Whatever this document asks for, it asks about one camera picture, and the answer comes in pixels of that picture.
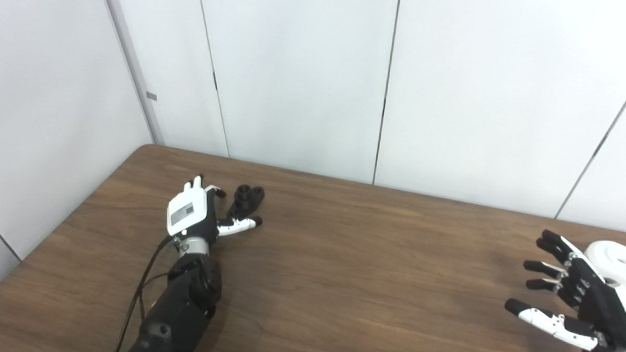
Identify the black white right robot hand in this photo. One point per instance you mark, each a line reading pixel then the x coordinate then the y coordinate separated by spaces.
pixel 607 311

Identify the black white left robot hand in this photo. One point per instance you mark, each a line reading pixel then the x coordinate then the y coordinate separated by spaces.
pixel 189 211

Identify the black plastic holder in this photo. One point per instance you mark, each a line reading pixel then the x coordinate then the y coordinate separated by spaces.
pixel 244 202

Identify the gray wall corner post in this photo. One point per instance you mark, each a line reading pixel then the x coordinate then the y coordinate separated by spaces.
pixel 134 65

